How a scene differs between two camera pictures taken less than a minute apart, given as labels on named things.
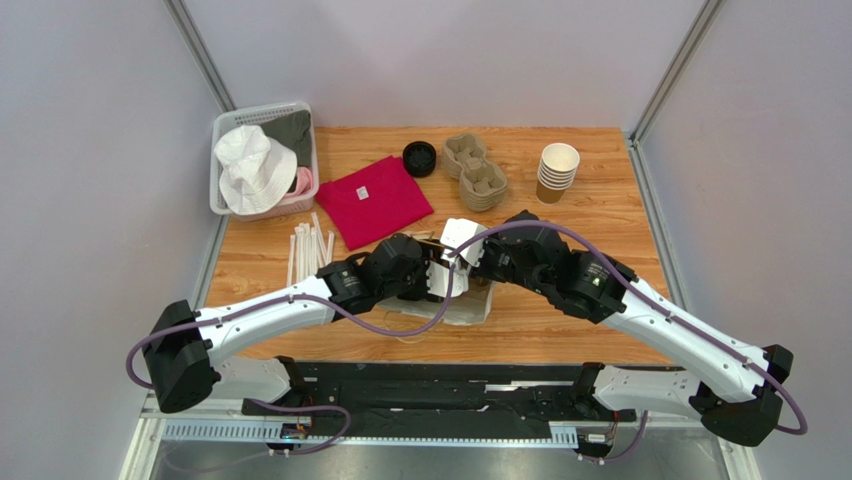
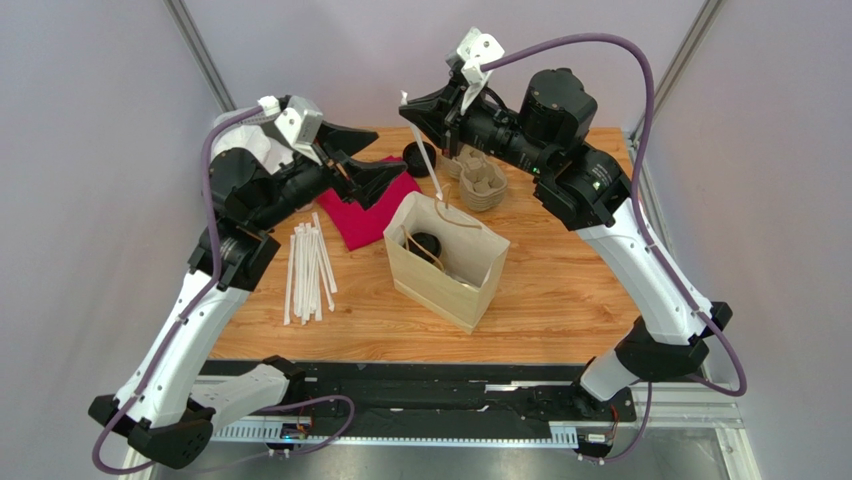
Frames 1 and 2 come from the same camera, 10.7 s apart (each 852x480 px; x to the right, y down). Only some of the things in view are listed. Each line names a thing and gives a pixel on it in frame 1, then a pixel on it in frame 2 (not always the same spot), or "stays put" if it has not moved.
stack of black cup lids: (419, 158) stays put
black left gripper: (420, 292) to (365, 179)
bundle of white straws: (308, 250) stays put
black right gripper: (485, 259) to (451, 117)
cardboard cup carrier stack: (482, 185) stays put
